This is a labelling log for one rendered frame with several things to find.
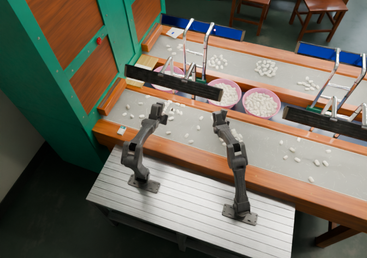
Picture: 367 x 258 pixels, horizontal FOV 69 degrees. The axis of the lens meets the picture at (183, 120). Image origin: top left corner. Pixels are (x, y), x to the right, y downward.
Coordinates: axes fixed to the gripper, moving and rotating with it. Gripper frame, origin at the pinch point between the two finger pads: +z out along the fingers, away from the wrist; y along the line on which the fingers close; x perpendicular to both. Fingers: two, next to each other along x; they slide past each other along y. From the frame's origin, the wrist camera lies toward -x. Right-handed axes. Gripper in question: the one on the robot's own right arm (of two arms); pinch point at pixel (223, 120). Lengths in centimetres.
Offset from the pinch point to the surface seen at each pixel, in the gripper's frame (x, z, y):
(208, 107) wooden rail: -5.4, 5.3, 12.7
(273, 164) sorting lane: 14.1, -13.8, -38.0
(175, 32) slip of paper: -51, 58, 64
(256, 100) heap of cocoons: -15.8, 22.6, -17.9
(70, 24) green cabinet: -41, -56, 82
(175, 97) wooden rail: -5.4, 5.4, 37.8
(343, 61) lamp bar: -55, 17, -62
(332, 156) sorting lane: 3, 0, -72
